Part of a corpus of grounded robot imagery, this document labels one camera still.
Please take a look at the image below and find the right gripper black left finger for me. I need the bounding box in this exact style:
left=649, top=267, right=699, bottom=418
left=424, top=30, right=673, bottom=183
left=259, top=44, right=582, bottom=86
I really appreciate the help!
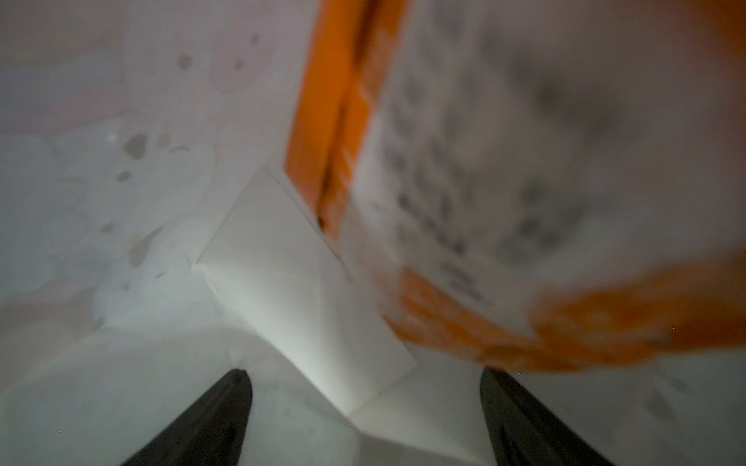
left=125, top=369, right=253, bottom=466

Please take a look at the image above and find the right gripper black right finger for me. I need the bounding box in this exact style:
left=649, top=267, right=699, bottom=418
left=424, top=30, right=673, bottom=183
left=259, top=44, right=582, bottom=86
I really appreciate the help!
left=480, top=368, right=612, bottom=466

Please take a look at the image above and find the white printed paper bag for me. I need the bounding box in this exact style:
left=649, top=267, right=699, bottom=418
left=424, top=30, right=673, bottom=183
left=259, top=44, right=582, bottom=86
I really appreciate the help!
left=1, top=1, right=745, bottom=465

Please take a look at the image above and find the orange snack packet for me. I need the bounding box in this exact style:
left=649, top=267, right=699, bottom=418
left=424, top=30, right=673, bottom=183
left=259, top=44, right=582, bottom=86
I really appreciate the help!
left=285, top=1, right=745, bottom=372

